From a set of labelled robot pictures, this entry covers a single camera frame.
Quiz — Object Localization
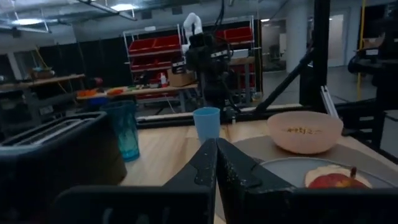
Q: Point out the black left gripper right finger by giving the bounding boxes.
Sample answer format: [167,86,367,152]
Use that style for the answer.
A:
[216,138,398,224]

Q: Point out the pink translucent bowl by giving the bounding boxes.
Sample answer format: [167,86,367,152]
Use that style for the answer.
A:
[266,111,344,155]

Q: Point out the round taupe placemat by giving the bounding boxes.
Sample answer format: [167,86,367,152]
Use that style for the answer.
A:
[233,135,398,187]

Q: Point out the light blue plastic cup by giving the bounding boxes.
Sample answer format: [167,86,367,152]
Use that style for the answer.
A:
[192,106,221,144]

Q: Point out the white aluminium strip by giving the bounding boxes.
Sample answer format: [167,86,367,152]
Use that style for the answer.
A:
[320,85,340,119]

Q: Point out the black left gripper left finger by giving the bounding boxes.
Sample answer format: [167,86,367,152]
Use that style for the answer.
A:
[52,138,218,224]

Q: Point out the wooden workbench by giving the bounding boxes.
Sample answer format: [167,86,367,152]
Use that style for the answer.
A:
[76,83,200,113]

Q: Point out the teal water bottle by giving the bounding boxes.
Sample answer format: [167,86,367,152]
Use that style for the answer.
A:
[101,100,141,162]

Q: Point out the ceiling light panel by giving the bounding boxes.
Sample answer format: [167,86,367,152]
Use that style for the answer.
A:
[12,18,43,26]
[110,2,137,12]

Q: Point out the cardboard box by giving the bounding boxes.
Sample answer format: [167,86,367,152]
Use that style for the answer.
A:
[167,68,196,87]

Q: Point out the red apple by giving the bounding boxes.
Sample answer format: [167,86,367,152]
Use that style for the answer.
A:
[307,167,369,189]

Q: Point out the grey round plate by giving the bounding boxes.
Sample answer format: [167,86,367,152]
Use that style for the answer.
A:
[259,156,397,189]

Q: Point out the brown cereal pieces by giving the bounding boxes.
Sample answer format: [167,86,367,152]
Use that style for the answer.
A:
[281,126,323,135]

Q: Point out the metal rack with red bins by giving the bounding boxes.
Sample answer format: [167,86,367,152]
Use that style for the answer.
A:
[123,15,261,103]

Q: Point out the black aluminium table frame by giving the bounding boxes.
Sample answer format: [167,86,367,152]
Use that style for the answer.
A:
[136,0,398,166]

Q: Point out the wooden side table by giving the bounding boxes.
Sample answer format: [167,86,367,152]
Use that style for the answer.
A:
[0,73,85,94]

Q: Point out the black two-slot toaster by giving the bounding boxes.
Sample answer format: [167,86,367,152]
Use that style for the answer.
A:
[0,111,127,224]

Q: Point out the yellow vertical pole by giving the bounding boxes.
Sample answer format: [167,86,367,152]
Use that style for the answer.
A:
[356,0,367,101]

